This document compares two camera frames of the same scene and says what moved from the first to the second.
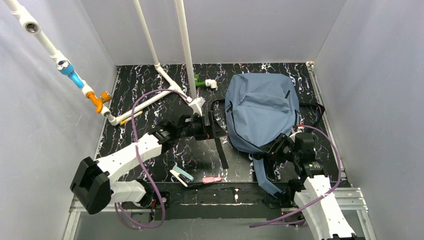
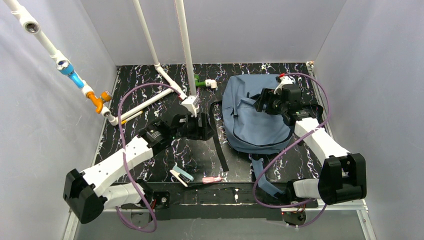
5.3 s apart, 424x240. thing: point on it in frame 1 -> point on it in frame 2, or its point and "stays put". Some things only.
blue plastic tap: x=66 y=67 stays put
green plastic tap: x=197 y=83 stays put
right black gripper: x=276 y=149 -> x=267 y=103
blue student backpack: x=259 y=108 stays put
